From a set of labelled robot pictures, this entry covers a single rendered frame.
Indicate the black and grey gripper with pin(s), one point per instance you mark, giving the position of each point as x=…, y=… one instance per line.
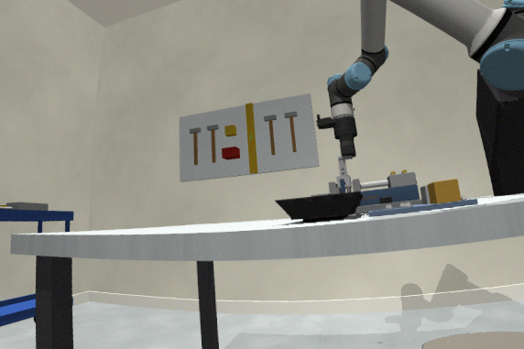
x=344, y=129

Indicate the yellow rectangular block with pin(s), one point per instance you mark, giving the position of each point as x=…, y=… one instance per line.
x=444, y=191

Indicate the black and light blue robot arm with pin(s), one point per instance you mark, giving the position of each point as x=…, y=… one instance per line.
x=495, y=38

